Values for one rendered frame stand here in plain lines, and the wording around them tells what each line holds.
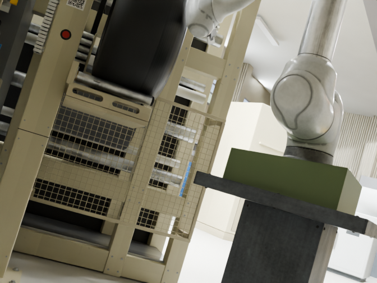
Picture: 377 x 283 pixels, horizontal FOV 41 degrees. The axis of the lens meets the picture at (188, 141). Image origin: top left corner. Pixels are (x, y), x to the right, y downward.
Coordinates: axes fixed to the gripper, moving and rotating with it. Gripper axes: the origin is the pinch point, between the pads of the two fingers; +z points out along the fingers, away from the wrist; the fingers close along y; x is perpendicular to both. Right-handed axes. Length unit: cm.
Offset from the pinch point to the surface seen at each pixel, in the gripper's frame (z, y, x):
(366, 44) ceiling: 519, 274, -361
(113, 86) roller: 0.2, -4.8, 46.8
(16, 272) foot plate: 42, -48, 118
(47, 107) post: 1, -1, 76
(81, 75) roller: -6, 2, 57
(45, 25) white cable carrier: -14, 27, 63
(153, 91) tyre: 7.2, -9.7, 31.8
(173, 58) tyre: -5.0, -6.4, 19.5
